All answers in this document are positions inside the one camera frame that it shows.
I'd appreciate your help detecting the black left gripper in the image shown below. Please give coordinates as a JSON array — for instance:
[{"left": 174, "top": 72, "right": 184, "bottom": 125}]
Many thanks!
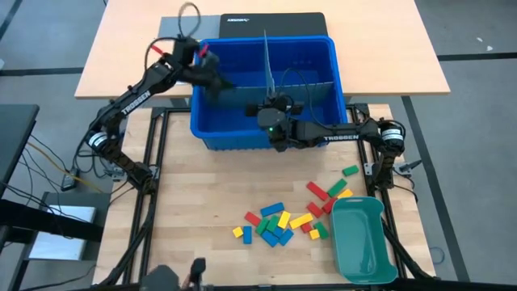
[{"left": 171, "top": 38, "right": 235, "bottom": 102}]

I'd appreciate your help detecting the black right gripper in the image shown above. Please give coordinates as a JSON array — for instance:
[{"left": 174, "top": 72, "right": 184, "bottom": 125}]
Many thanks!
[{"left": 245, "top": 91, "right": 305, "bottom": 153}]

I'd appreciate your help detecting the short grey slotted divider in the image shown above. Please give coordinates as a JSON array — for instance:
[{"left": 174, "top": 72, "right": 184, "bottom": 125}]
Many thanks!
[{"left": 263, "top": 28, "right": 278, "bottom": 100}]

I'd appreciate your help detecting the large blue plastic bin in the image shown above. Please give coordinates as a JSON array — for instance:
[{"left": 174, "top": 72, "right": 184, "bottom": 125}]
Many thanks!
[{"left": 189, "top": 35, "right": 349, "bottom": 151}]

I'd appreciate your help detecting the long grey slotted divider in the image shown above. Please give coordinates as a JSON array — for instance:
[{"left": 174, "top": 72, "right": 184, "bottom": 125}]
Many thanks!
[{"left": 201, "top": 82, "right": 336, "bottom": 108}]

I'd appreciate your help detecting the teal plastic basket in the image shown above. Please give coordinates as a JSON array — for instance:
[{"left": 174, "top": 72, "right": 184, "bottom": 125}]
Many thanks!
[{"left": 329, "top": 196, "right": 400, "bottom": 284}]

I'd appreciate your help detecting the flat grey sheet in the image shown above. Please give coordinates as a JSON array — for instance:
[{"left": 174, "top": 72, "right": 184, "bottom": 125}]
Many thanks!
[{"left": 158, "top": 15, "right": 221, "bottom": 41}]

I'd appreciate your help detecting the black closed laptop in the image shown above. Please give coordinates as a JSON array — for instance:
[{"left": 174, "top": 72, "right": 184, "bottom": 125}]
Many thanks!
[{"left": 219, "top": 11, "right": 329, "bottom": 40}]

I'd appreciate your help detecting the long red block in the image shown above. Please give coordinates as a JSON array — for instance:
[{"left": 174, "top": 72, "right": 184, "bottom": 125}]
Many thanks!
[{"left": 305, "top": 181, "right": 330, "bottom": 202}]

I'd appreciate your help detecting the long green block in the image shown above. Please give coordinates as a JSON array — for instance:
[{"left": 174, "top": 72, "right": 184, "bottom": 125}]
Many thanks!
[{"left": 326, "top": 178, "right": 348, "bottom": 198}]

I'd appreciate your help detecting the long blue block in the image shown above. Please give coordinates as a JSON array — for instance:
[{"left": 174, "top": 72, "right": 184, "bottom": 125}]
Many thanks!
[{"left": 259, "top": 201, "right": 285, "bottom": 218}]

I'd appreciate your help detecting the long yellow block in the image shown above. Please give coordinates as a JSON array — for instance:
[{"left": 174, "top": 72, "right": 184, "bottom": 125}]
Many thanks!
[{"left": 289, "top": 213, "right": 315, "bottom": 230}]

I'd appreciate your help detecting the black pointed lever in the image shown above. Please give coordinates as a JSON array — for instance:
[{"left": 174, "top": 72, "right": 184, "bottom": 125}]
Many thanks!
[{"left": 393, "top": 159, "right": 423, "bottom": 174}]

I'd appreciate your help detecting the black power adapter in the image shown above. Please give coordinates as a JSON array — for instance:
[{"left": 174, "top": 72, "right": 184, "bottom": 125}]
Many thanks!
[{"left": 60, "top": 171, "right": 81, "bottom": 192}]

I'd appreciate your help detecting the black side desk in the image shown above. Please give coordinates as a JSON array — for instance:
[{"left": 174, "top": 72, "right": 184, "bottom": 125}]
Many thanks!
[{"left": 0, "top": 103, "right": 40, "bottom": 187}]

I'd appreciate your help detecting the black horizontal bar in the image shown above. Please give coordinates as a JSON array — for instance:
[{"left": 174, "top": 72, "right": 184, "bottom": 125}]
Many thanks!
[{"left": 0, "top": 197, "right": 104, "bottom": 243}]

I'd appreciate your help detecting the white flat box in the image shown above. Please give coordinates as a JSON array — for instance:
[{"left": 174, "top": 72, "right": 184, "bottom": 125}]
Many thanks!
[{"left": 27, "top": 205, "right": 98, "bottom": 262}]

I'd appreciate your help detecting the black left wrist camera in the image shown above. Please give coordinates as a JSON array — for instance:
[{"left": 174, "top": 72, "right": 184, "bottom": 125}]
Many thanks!
[{"left": 200, "top": 51, "right": 222, "bottom": 73}]

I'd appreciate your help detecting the black right camera cable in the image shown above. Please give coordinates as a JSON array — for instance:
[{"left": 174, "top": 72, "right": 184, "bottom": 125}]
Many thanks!
[{"left": 278, "top": 67, "right": 336, "bottom": 130}]

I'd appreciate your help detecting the black camera cable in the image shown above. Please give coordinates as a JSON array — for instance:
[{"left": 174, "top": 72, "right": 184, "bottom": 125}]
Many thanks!
[
  {"left": 144, "top": 2, "right": 202, "bottom": 70},
  {"left": 278, "top": 67, "right": 336, "bottom": 130}
]

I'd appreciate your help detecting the black left camera cable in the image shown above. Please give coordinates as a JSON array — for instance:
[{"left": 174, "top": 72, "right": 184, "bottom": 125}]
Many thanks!
[{"left": 144, "top": 2, "right": 202, "bottom": 70}]

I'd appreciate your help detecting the grey metal mount bracket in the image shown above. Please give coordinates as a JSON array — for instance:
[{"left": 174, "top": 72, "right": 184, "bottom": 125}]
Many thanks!
[
  {"left": 105, "top": 165, "right": 161, "bottom": 181},
  {"left": 362, "top": 161, "right": 383, "bottom": 176}
]

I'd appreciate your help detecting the black floor cable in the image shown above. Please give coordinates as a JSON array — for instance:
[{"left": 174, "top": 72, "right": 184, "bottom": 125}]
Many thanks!
[
  {"left": 27, "top": 133, "right": 69, "bottom": 173},
  {"left": 72, "top": 137, "right": 106, "bottom": 179}
]

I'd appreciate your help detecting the orange floor cable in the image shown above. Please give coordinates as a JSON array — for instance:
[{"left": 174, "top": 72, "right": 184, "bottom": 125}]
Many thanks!
[{"left": 26, "top": 140, "right": 106, "bottom": 194}]

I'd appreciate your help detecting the black cable hose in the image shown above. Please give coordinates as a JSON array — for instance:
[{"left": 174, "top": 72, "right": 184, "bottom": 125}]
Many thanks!
[
  {"left": 95, "top": 193, "right": 157, "bottom": 290},
  {"left": 379, "top": 224, "right": 435, "bottom": 284}
]

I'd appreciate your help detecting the blue ring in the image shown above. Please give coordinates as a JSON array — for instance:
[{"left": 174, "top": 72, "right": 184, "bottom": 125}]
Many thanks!
[{"left": 428, "top": 246, "right": 446, "bottom": 266}]

